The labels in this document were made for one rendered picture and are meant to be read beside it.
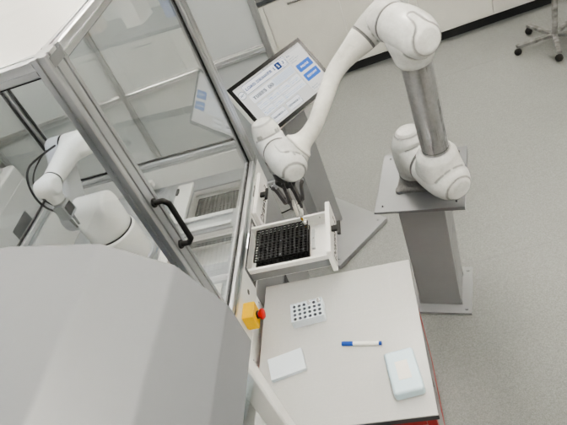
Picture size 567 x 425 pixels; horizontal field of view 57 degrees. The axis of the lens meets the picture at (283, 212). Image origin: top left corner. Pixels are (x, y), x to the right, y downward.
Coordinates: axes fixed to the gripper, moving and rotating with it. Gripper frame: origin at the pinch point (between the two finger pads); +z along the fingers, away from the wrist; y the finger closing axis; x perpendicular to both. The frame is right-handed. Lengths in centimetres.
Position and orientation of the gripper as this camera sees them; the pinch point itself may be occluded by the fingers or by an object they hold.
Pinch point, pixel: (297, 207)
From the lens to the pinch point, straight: 204.0
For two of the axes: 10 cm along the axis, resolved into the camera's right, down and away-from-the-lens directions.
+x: -0.4, 6.7, -7.4
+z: 3.2, 7.1, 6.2
